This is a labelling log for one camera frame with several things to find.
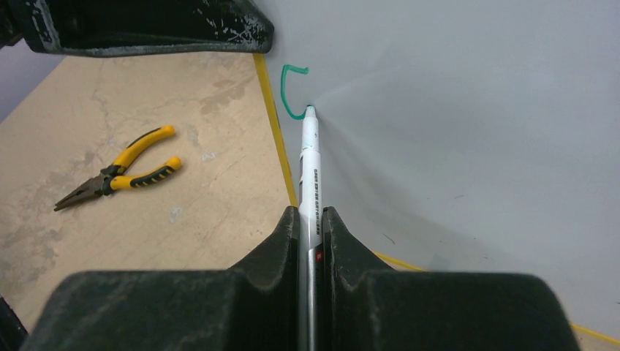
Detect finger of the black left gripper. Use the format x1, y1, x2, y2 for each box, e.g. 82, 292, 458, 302
1, 0, 274, 58

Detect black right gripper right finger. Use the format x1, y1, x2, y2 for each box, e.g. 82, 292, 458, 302
322, 207, 579, 350

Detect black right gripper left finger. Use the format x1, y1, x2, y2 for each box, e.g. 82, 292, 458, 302
23, 206, 299, 350

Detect yellow black pliers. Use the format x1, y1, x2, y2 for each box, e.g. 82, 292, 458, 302
54, 125, 182, 211

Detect white green marker pen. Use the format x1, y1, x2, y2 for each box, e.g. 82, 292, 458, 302
298, 105, 324, 350

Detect yellow framed whiteboard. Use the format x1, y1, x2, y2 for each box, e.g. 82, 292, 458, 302
257, 1, 619, 338

